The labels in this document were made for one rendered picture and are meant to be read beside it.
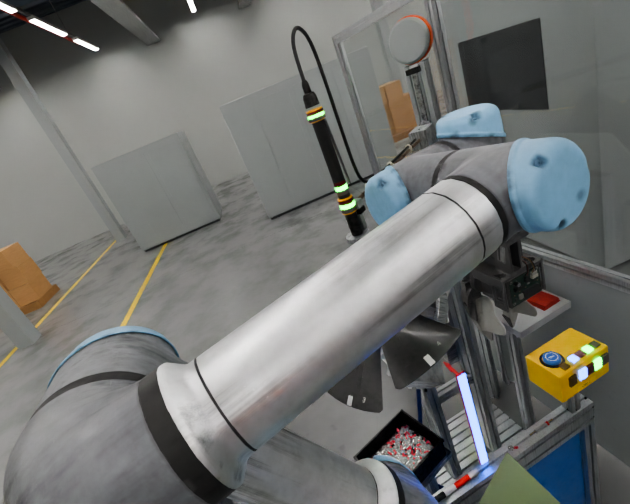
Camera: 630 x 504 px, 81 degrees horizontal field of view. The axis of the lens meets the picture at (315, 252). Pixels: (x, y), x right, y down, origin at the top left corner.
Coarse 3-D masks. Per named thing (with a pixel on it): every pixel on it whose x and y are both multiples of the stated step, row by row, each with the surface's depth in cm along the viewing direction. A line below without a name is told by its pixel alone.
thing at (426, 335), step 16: (416, 320) 107; (432, 320) 104; (400, 336) 104; (416, 336) 102; (432, 336) 100; (448, 336) 97; (384, 352) 104; (400, 352) 101; (416, 352) 99; (432, 352) 96; (400, 368) 98; (416, 368) 96; (400, 384) 96
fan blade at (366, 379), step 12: (372, 360) 121; (360, 372) 121; (372, 372) 120; (336, 384) 125; (348, 384) 122; (360, 384) 120; (372, 384) 119; (336, 396) 125; (360, 396) 120; (372, 396) 118; (360, 408) 119; (372, 408) 117
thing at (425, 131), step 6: (420, 126) 145; (426, 126) 141; (432, 126) 142; (414, 132) 140; (420, 132) 138; (426, 132) 137; (432, 132) 142; (414, 138) 141; (420, 138) 139; (426, 138) 138; (432, 138) 142; (420, 144) 141; (426, 144) 140; (414, 150) 143
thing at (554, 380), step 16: (560, 336) 98; (576, 336) 96; (544, 352) 95; (560, 352) 94; (592, 352) 91; (528, 368) 98; (544, 368) 92; (560, 368) 90; (576, 368) 89; (608, 368) 94; (544, 384) 95; (560, 384) 89; (576, 384) 91; (560, 400) 92
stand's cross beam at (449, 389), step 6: (468, 378) 156; (444, 384) 158; (450, 384) 157; (456, 384) 156; (468, 384) 157; (438, 390) 156; (444, 390) 155; (450, 390) 154; (456, 390) 156; (438, 396) 154; (444, 396) 154; (450, 396) 155
